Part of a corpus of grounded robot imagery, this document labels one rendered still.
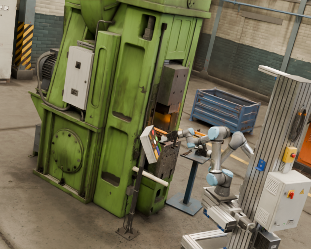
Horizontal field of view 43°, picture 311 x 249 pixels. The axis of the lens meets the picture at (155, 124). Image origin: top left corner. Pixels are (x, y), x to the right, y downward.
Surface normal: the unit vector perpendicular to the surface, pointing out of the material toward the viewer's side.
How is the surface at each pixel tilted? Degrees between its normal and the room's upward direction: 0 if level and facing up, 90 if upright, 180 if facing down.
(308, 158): 86
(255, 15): 90
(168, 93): 90
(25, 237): 0
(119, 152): 90
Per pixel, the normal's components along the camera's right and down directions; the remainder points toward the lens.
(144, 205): -0.55, 0.15
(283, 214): 0.47, 0.40
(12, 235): 0.19, -0.93
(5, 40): 0.69, 0.36
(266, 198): -0.85, 0.00
